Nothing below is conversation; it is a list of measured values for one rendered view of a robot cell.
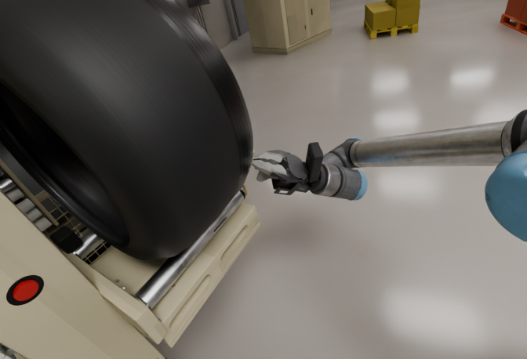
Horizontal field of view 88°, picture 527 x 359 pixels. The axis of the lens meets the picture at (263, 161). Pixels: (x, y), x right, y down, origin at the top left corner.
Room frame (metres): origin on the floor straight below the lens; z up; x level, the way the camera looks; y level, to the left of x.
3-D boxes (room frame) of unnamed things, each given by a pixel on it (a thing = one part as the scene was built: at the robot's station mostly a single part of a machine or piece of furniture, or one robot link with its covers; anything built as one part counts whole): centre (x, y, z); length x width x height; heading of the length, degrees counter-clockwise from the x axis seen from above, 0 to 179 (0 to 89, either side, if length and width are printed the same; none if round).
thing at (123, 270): (0.54, 0.31, 0.80); 0.37 x 0.36 x 0.02; 51
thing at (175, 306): (0.45, 0.20, 0.84); 0.36 x 0.09 x 0.06; 141
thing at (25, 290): (0.29, 0.40, 1.06); 0.03 x 0.02 x 0.03; 141
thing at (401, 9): (5.45, -2.91, 0.35); 1.22 x 0.85 x 0.70; 157
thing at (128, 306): (0.40, 0.42, 0.90); 0.40 x 0.03 x 0.10; 51
